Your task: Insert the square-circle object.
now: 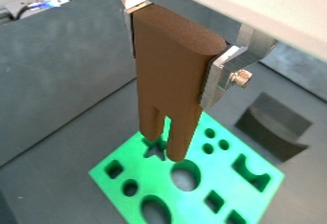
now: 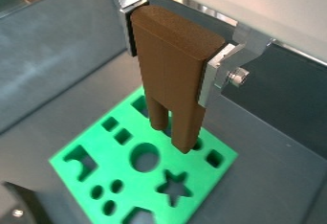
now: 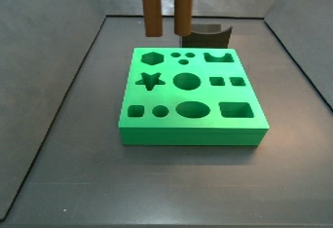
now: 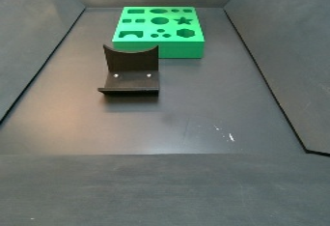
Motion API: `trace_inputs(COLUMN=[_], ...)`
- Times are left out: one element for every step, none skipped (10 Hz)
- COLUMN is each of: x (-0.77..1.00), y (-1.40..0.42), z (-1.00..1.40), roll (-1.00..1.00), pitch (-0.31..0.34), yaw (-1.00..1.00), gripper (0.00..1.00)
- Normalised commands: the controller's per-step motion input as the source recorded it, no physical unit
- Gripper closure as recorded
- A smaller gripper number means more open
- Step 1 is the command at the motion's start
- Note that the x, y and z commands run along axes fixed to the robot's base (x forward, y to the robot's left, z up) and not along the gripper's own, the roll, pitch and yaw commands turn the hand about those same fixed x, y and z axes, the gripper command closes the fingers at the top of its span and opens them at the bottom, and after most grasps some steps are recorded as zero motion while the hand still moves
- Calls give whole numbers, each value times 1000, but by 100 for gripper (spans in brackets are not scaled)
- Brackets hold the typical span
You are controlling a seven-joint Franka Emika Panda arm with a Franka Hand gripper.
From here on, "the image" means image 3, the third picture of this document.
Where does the green shape sorter block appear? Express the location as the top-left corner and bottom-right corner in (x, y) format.
(120, 48), (269, 146)

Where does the dark grey curved block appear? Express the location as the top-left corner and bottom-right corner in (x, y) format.
(181, 24), (233, 49)

